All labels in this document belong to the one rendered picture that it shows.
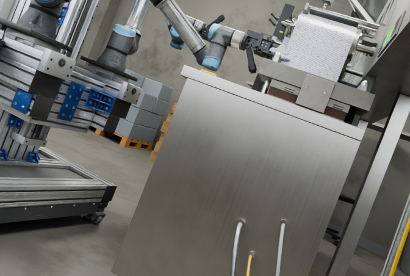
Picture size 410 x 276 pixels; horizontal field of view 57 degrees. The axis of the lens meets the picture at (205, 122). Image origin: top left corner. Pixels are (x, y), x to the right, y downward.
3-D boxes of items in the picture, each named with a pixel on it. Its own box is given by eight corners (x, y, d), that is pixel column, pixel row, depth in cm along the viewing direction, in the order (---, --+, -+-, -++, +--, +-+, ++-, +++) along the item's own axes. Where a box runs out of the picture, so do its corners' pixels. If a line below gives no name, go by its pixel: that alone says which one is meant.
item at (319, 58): (275, 75, 156) (291, 33, 156) (331, 94, 150) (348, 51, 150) (275, 75, 155) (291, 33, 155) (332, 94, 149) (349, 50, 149)
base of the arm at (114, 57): (90, 58, 196) (97, 41, 196) (108, 67, 210) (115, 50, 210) (112, 66, 190) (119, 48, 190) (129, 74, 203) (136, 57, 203)
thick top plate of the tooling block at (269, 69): (262, 81, 153) (267, 67, 153) (361, 116, 143) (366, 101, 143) (257, 72, 137) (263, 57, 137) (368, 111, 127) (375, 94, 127)
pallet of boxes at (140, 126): (150, 151, 580) (174, 89, 579) (124, 146, 517) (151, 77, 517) (101, 128, 623) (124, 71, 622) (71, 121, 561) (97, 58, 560)
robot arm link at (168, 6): (132, -15, 168) (198, 72, 180) (135, -22, 157) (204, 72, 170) (152, -31, 169) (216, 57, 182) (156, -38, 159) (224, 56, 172)
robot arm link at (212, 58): (212, 72, 171) (221, 49, 171) (220, 72, 160) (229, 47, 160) (196, 65, 169) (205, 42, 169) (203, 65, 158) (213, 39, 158)
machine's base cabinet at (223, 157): (226, 207, 381) (257, 128, 381) (287, 235, 365) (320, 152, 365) (99, 296, 138) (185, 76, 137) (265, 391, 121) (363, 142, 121)
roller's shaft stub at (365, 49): (354, 52, 157) (357, 43, 157) (371, 58, 155) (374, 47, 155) (355, 49, 153) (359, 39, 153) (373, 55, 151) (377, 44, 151)
